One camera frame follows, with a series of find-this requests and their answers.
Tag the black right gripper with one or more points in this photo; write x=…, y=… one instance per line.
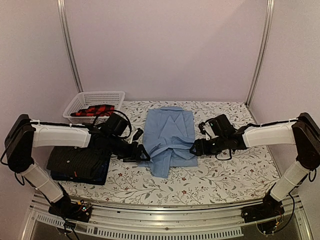
x=202, y=149

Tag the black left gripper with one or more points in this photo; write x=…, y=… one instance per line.
x=135, y=157

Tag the light blue long sleeve shirt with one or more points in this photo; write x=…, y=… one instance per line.
x=169, y=133

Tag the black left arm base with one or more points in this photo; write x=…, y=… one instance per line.
x=67, y=209

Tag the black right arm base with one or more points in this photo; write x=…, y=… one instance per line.
x=269, y=214

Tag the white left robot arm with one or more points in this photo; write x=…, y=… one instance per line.
x=27, y=134

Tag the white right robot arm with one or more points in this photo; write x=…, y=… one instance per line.
x=301, y=132

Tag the dark blue folded shirt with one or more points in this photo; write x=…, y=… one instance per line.
x=99, y=177

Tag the floral patterned table cloth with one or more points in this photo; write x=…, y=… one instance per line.
x=247, y=176

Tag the black pinstriped folded shirt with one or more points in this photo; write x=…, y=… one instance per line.
x=76, y=161

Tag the red black patterned shirt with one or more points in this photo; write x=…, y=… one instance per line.
x=102, y=110

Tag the white plastic laundry basket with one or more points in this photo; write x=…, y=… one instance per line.
x=83, y=100

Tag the perforated metal front panel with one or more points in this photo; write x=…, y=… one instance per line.
x=140, y=228

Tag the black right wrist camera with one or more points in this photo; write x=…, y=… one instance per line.
x=221, y=126

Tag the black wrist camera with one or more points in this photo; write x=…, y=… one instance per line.
x=116, y=124
x=221, y=126

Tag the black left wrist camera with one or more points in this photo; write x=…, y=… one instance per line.
x=116, y=124

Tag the aluminium front rail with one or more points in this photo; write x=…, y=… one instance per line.
x=38, y=210

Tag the right aluminium frame post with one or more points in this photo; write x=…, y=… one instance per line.
x=262, y=51

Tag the aluminium frame post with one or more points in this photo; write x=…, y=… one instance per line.
x=262, y=51
x=61, y=7

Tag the left aluminium frame post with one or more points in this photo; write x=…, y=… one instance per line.
x=61, y=7

